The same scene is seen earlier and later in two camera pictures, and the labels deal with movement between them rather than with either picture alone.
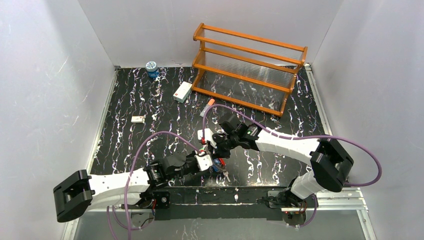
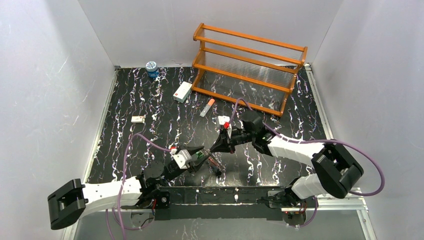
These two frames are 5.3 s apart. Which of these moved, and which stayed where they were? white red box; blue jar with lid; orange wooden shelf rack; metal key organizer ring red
Moved: metal key organizer ring red
Stayed: blue jar with lid; orange wooden shelf rack; white red box
